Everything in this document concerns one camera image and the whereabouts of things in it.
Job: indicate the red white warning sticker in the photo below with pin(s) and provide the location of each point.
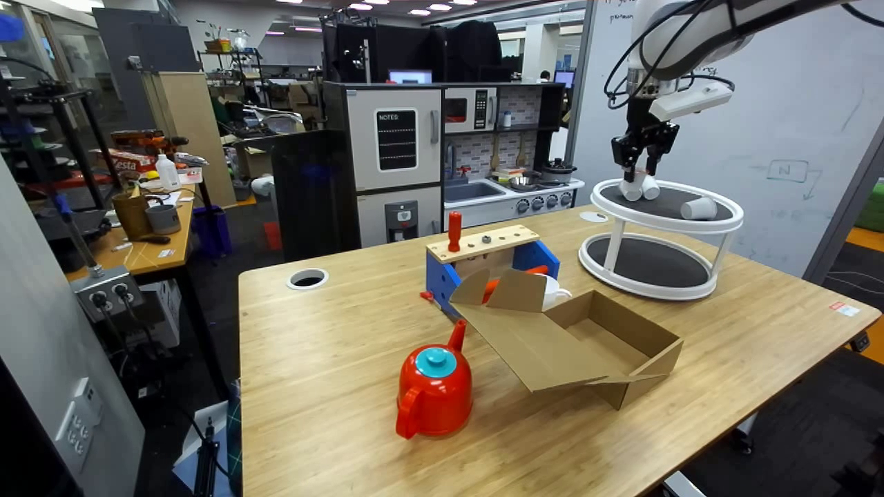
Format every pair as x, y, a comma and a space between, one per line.
846, 310

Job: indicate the white two-tier turntable stand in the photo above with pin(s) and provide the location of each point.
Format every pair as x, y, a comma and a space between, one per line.
651, 250

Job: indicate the red toy teapot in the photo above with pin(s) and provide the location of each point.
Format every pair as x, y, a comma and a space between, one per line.
436, 386

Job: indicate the white toy microwave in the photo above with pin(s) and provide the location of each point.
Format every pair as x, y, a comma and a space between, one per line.
472, 108

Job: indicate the toy kitchen playset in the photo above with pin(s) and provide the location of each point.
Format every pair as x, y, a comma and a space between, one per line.
404, 171

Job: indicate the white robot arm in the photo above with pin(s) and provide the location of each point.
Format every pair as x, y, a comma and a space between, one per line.
658, 77

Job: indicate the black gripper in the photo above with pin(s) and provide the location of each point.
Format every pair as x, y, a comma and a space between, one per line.
646, 137

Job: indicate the red toy peg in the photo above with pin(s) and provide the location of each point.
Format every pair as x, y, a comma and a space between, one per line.
454, 229

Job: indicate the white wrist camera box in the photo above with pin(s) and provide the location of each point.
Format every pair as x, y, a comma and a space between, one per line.
694, 99

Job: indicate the brown cardboard box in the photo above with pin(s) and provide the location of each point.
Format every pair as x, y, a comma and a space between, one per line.
586, 339

